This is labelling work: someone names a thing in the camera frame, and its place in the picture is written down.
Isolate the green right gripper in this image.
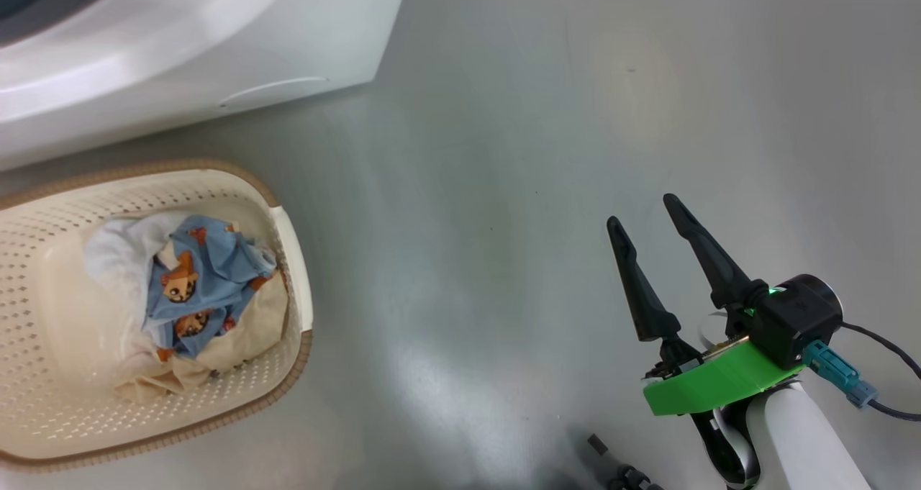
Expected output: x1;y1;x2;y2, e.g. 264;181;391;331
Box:
607;193;808;417

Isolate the cream garment with black print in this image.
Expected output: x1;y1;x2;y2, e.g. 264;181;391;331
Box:
115;245;290;404

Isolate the blue cartoon print garment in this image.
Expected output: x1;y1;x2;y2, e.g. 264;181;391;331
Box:
144;215;280;360

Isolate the white washing machine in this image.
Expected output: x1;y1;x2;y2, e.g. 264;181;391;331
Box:
0;0;412;173

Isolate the cream perforated laundry basket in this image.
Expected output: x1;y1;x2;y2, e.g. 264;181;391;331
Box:
0;159;314;473

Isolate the grey rubber door gasket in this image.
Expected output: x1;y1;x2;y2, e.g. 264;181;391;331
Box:
0;0;129;48

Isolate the round filter access cover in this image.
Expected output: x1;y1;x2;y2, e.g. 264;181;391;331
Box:
218;76;330;109

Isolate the teal connector cable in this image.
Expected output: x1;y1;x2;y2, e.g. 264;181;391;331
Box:
802;340;921;422

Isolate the thin black camera cable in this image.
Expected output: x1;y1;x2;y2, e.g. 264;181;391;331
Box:
840;322;921;379

